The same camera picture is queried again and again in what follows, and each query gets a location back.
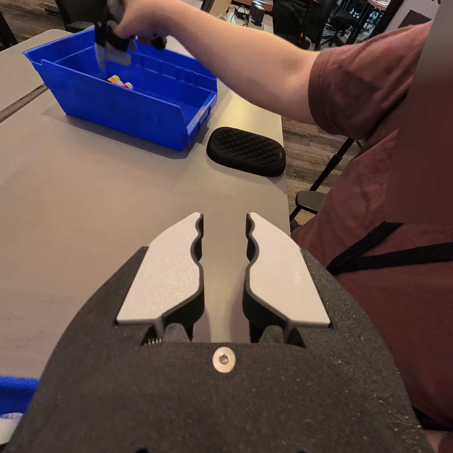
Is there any black cable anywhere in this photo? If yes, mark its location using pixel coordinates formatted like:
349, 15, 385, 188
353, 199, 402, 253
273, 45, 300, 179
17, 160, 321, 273
230, 5, 252, 26

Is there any black harness strap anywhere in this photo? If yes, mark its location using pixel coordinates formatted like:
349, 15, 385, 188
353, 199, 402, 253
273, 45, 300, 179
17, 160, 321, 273
326, 221, 453, 277

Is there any black pole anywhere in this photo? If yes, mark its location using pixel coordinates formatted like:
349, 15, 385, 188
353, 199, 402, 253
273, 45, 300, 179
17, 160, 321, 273
290, 137, 355, 221

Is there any person in maroon shirt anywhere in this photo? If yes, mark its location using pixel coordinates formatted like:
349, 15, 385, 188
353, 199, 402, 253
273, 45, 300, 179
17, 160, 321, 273
291, 21, 453, 453

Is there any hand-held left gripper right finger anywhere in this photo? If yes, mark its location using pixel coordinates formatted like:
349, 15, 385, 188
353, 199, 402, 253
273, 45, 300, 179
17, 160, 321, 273
242, 212, 331, 341

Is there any person's right forearm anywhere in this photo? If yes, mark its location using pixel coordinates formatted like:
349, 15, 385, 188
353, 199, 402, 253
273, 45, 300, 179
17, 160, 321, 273
170, 0, 321, 125

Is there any blue plastic bin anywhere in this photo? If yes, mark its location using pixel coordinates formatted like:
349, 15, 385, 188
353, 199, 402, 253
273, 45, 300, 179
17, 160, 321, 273
22, 28, 218, 152
0, 376, 40, 416

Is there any black quilted wrist rest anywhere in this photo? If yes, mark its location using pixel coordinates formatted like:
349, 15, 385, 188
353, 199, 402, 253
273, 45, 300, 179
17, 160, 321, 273
206, 127, 286, 177

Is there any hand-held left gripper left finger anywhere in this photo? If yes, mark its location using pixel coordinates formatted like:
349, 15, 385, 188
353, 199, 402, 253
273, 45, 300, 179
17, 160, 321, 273
116, 212, 206, 342

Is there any person's right hand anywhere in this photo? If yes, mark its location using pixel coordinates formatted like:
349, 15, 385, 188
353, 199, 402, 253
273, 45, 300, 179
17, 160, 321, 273
116, 0, 185, 39

